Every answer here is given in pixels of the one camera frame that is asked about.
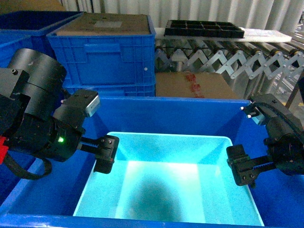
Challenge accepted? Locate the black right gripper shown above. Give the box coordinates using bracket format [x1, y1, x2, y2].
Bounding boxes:
[226, 117, 304, 188]

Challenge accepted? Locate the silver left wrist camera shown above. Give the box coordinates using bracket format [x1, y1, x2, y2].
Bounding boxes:
[53, 89, 101, 129]

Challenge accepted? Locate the brown cardboard sheet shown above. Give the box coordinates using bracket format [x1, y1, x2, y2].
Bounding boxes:
[56, 13, 151, 36]

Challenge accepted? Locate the turquoise plastic tray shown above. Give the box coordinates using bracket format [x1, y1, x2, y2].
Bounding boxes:
[74, 132, 263, 226]

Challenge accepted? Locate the black compartment tray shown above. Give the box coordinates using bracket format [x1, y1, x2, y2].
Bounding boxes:
[164, 20, 245, 38]

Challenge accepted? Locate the large blue crate front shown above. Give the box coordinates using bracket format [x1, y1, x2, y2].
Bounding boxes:
[0, 97, 304, 228]

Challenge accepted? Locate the blue crate far left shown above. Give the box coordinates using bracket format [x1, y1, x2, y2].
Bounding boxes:
[0, 10, 82, 68]

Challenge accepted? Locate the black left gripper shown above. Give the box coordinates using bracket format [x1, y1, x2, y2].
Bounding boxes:
[23, 114, 119, 174]

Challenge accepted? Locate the expandable roller conveyor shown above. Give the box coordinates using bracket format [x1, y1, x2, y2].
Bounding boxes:
[155, 39, 304, 99]

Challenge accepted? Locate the brown cardboard box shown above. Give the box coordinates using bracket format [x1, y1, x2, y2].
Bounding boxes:
[155, 72, 239, 99]

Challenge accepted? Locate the blue crate with cardboard lid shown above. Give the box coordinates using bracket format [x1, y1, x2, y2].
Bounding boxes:
[47, 15, 156, 96]

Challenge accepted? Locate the black cable loop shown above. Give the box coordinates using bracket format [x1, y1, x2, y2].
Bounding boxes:
[3, 152, 53, 180]

